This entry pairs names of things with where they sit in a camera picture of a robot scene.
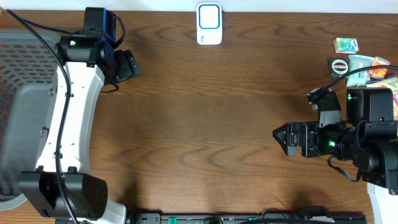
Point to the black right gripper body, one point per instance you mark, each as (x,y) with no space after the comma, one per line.
(315,139)

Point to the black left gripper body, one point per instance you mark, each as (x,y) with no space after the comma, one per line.
(126,66)

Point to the green Zam-Buk box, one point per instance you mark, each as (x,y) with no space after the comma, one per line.
(337,67)

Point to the orange tissue pack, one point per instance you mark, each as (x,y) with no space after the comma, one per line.
(378,73)

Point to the yellow snack bag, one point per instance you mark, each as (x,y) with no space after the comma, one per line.
(391,83)

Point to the green tissue pack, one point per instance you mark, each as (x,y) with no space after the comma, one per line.
(345,45)

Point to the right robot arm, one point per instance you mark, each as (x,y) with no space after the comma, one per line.
(367,137)

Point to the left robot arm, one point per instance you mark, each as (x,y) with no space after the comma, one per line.
(61,186)

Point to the white barcode scanner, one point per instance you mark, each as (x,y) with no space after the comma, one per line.
(209,23)

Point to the grey plastic shopping basket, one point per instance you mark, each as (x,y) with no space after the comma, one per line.
(28,89)

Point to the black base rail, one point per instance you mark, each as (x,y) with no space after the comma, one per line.
(270,216)

